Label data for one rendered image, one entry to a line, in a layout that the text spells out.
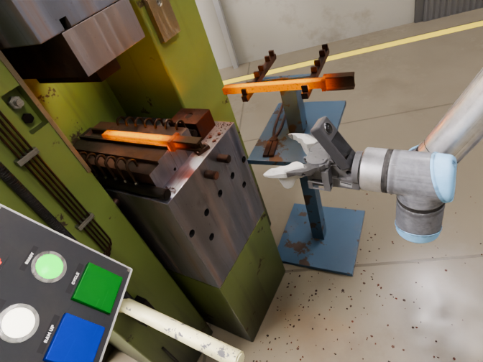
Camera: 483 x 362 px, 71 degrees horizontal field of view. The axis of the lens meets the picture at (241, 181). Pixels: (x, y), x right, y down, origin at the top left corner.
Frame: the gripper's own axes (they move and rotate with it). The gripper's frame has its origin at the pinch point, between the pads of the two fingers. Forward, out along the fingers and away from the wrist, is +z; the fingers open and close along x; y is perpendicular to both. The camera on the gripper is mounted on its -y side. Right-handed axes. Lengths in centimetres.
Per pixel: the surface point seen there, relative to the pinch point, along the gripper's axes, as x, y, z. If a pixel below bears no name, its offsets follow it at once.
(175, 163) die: -2.8, 6.3, 33.0
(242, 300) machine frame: -10, 72, 27
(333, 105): 65, 29, 9
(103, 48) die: -5.4, -30.1, 33.0
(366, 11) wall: 306, 79, 55
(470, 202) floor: 88, 100, -47
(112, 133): -1, -1, 58
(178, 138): -0.3, -1.2, 29.8
